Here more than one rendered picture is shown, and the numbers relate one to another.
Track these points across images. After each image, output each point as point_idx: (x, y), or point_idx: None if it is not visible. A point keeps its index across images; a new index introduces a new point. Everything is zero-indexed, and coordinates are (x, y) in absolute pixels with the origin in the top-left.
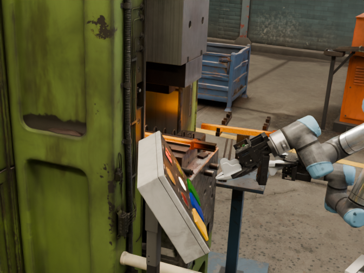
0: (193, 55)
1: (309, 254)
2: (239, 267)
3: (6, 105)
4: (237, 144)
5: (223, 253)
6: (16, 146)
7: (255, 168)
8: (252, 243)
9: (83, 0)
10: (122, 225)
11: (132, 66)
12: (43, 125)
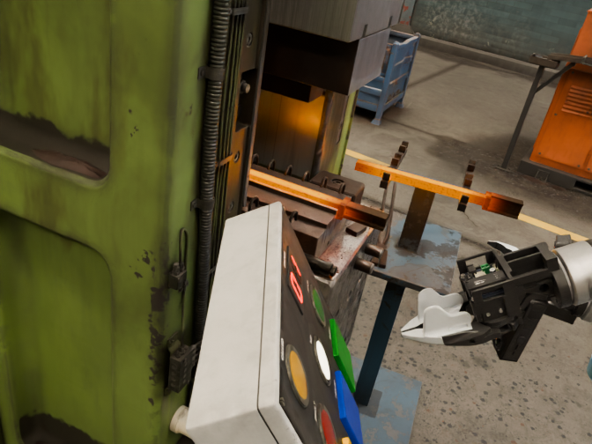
0: (375, 24)
1: (483, 372)
2: (376, 383)
3: None
4: (468, 260)
5: (353, 353)
6: None
7: (506, 329)
8: (398, 341)
9: None
10: (176, 374)
11: (235, 28)
12: (24, 139)
